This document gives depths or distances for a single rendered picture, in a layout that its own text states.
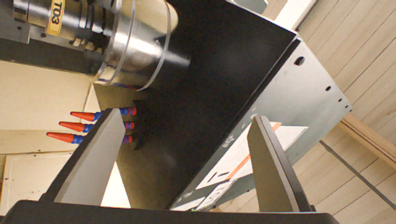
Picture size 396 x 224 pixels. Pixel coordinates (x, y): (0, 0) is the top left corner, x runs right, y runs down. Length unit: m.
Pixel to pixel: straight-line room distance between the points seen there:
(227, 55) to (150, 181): 0.27
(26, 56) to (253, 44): 0.77
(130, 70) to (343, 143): 1.78
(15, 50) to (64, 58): 0.14
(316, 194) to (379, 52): 1.26
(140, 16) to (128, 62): 0.06
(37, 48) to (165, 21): 0.63
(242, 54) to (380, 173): 1.74
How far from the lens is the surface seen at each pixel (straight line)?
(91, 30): 0.29
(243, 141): 0.28
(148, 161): 0.38
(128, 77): 0.27
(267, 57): 0.22
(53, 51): 0.85
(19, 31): 0.78
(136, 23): 0.25
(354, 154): 1.88
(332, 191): 1.95
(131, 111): 0.39
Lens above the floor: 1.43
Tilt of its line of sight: 45 degrees up
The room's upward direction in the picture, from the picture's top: 96 degrees clockwise
